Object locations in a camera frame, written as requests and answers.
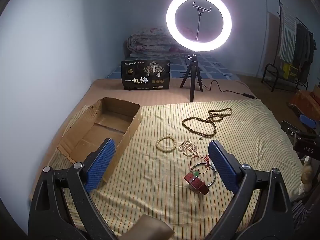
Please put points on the silver bangle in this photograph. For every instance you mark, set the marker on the silver bangle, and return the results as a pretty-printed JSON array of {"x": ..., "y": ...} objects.
[{"x": 215, "y": 176}]

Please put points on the grey striped clothing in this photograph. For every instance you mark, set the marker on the grey striped clothing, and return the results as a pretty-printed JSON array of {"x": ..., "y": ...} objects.
[{"x": 298, "y": 208}]

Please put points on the orange brown box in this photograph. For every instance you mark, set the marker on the orange brown box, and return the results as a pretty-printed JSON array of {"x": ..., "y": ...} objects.
[{"x": 305, "y": 102}]

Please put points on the black tripod stand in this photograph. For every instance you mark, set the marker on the black tripod stand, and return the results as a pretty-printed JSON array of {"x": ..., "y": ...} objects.
[{"x": 192, "y": 85}]

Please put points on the black printed box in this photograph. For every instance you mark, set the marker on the black printed box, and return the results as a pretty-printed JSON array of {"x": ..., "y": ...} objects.
[{"x": 140, "y": 80}]

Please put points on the leaning cardboard panel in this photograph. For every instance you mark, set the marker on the leaning cardboard panel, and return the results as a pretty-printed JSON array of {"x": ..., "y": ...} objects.
[{"x": 272, "y": 40}]

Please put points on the cardboard box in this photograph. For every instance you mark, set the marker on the cardboard box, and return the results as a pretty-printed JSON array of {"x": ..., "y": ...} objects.
[{"x": 105, "y": 130}]

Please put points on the black phone holder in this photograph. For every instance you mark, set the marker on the black phone holder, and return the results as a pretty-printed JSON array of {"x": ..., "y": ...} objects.
[{"x": 199, "y": 11}]

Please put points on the tan padded object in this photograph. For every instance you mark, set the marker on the tan padded object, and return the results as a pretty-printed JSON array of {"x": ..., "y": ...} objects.
[{"x": 147, "y": 230}]

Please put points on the dark hanging clothes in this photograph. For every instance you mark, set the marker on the dark hanging clothes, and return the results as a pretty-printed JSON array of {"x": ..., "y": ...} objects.
[{"x": 303, "y": 50}]

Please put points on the blue checked bedsheet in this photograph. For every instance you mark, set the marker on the blue checked bedsheet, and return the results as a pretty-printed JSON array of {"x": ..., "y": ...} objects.
[{"x": 215, "y": 67}]

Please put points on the black clothes rack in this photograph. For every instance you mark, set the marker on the black clothes rack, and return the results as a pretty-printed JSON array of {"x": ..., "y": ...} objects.
[{"x": 268, "y": 71}]

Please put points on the striped hanging towel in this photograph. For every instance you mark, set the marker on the striped hanging towel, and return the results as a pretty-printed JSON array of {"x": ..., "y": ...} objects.
[{"x": 287, "y": 32}]

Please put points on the yellow striped cloth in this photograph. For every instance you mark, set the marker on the yellow striped cloth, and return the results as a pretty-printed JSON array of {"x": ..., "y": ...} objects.
[{"x": 155, "y": 192}]

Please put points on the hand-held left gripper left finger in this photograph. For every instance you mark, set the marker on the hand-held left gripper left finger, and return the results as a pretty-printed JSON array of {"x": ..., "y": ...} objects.
[{"x": 102, "y": 165}]

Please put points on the yellow box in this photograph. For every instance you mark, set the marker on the yellow box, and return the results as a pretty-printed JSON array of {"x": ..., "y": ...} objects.
[{"x": 290, "y": 71}]

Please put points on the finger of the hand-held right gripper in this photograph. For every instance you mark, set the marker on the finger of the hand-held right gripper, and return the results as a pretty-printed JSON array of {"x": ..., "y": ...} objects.
[
  {"x": 310, "y": 122},
  {"x": 288, "y": 130}
]

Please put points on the folded floral quilt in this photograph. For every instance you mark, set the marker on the folded floral quilt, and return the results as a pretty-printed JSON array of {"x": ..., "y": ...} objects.
[{"x": 145, "y": 42}]

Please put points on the person's right hand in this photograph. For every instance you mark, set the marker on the person's right hand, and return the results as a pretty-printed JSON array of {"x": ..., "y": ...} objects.
[{"x": 307, "y": 176}]

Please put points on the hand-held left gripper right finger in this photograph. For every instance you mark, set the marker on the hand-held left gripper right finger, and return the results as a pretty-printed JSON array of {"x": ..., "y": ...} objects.
[{"x": 222, "y": 165}]

